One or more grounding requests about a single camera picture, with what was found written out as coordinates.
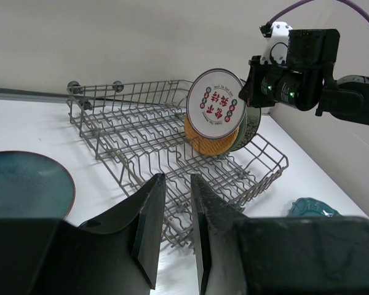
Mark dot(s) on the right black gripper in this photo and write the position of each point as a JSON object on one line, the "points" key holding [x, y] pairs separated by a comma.
{"points": [[301, 81]]}

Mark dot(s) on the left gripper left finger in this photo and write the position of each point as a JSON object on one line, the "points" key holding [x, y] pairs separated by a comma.
{"points": [[122, 244]]}

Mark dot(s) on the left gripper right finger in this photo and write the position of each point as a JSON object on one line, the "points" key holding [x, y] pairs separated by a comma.
{"points": [[216, 226]]}

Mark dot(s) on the orange woven round plate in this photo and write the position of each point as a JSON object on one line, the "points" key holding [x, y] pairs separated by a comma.
{"points": [[207, 146]]}

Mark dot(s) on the teal scalloped plate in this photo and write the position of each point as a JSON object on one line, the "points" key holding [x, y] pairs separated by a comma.
{"points": [[309, 207]]}

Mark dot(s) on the white plate red characters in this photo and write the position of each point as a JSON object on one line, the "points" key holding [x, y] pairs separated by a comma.
{"points": [[213, 107]]}

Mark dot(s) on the dark blue round plate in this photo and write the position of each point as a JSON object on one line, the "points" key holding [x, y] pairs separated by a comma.
{"points": [[34, 186]]}

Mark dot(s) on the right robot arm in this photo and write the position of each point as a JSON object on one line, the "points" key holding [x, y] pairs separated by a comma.
{"points": [[350, 102]]}

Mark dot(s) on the grey wire dish rack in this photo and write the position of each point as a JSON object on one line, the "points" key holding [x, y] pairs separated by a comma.
{"points": [[137, 130]]}

